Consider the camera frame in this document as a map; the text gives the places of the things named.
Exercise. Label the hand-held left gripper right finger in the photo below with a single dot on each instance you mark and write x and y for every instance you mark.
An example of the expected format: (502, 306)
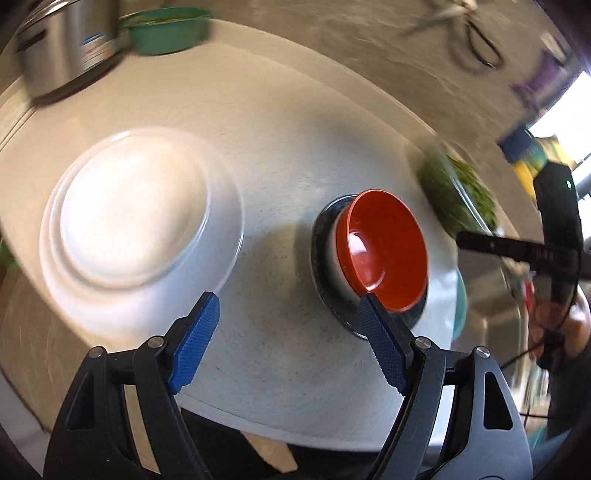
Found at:
(383, 346)

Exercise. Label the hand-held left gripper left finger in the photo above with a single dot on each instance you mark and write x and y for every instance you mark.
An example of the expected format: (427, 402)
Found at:
(194, 346)

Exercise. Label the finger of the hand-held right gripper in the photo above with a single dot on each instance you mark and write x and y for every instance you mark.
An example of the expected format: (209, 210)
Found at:
(494, 247)

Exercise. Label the large white plate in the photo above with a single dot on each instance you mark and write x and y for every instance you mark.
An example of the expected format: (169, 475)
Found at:
(138, 309)

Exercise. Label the white bowl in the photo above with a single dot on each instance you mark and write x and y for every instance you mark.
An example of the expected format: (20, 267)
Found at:
(333, 265)

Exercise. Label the orange plastic bowl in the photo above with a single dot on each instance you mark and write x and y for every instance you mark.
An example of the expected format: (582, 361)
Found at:
(388, 249)

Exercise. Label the small white plate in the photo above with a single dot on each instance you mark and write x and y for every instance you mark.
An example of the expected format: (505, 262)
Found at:
(134, 207)

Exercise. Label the green plastic bowl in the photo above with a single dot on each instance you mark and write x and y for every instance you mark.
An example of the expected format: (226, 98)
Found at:
(161, 32)

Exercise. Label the person's right hand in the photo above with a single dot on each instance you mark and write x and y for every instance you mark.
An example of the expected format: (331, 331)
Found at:
(577, 327)

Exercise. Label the teal plate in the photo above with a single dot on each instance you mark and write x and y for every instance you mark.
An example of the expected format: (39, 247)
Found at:
(460, 304)

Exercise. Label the glass container of greens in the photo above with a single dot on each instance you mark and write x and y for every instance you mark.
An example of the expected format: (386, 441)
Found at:
(452, 194)

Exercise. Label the blue and yellow packets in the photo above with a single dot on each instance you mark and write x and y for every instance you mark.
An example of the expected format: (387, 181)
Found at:
(526, 157)

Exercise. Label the purple packet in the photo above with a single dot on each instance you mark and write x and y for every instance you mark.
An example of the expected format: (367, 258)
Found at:
(540, 78)

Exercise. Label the stainless steel pot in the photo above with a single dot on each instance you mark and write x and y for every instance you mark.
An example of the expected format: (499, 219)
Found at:
(64, 50)

